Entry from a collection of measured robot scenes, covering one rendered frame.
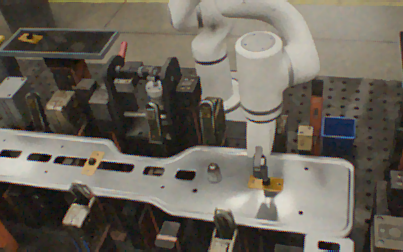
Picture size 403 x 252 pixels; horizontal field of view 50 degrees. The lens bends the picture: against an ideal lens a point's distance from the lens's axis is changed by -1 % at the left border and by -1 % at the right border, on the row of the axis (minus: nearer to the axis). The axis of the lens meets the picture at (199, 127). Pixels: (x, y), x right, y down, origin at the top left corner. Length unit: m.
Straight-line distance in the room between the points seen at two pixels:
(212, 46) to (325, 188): 0.63
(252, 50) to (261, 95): 0.09
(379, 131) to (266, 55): 0.94
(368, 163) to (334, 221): 0.55
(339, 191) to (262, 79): 0.38
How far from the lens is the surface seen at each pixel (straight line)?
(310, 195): 1.05
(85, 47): 1.38
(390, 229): 0.95
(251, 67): 0.78
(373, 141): 1.61
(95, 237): 1.11
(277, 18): 0.86
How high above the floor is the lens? 1.83
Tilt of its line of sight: 43 degrees down
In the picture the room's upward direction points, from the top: 11 degrees counter-clockwise
